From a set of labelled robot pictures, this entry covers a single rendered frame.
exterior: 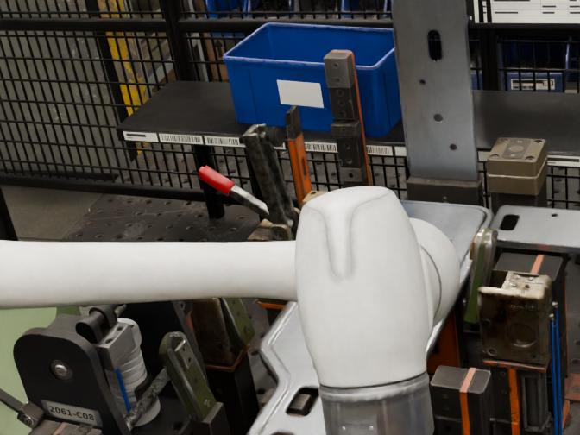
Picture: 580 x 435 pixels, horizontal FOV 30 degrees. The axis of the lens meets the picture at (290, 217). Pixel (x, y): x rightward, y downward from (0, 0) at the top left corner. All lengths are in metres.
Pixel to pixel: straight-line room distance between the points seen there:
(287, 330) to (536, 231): 0.40
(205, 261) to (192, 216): 1.37
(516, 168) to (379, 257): 0.85
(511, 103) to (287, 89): 0.39
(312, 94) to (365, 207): 1.03
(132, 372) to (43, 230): 2.69
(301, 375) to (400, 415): 0.52
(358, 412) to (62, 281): 0.30
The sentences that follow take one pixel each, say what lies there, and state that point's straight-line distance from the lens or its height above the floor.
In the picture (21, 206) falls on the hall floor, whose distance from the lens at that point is 4.24.
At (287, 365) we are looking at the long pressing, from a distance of 1.40.
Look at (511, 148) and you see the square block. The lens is 1.71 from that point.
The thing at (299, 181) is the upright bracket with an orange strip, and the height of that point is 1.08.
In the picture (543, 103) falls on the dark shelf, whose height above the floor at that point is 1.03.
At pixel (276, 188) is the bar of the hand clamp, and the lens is 1.55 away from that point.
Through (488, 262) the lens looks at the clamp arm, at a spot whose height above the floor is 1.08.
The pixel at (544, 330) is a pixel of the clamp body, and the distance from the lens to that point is 1.43.
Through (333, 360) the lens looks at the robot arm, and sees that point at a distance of 0.86.
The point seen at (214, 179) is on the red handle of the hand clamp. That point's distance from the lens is 1.57.
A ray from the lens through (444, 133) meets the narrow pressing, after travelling 1.72.
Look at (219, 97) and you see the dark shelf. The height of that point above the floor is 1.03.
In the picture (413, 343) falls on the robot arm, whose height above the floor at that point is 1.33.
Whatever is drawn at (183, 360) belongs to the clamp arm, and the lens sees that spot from 1.32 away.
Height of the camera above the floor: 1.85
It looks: 30 degrees down
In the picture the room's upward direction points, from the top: 10 degrees counter-clockwise
